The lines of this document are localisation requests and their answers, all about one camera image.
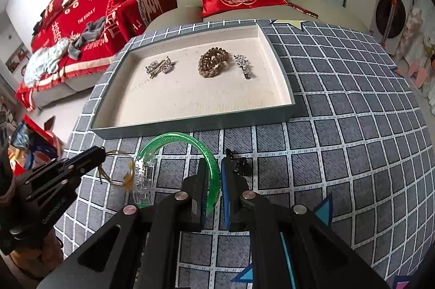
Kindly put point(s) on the red blanket sofa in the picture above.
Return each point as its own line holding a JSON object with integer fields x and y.
{"x": 68, "y": 19}

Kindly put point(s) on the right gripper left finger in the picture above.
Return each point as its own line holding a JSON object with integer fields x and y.
{"x": 194, "y": 208}

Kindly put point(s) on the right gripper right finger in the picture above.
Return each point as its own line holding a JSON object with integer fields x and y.
{"x": 232, "y": 186}

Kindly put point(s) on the checked grey tablecloth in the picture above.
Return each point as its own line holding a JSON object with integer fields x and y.
{"x": 357, "y": 138}

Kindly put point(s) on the lower washing machine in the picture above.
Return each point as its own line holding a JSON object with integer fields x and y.
{"x": 388, "y": 22}

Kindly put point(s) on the grey cloth on sofa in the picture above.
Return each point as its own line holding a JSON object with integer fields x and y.
{"x": 91, "y": 33}

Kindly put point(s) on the white clothes pile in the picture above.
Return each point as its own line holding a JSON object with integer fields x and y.
{"x": 45, "y": 61}

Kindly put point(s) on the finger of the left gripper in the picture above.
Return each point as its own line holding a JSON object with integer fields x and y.
{"x": 68, "y": 167}

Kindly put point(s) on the black claw hair clip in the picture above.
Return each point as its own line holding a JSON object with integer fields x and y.
{"x": 239, "y": 165}

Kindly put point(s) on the red gift box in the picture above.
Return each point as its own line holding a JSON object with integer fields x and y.
{"x": 32, "y": 146}

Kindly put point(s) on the silver rhinestone hair clip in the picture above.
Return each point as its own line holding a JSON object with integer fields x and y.
{"x": 243, "y": 63}

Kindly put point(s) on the grey jewelry tray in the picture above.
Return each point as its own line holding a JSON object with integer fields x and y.
{"x": 133, "y": 104}

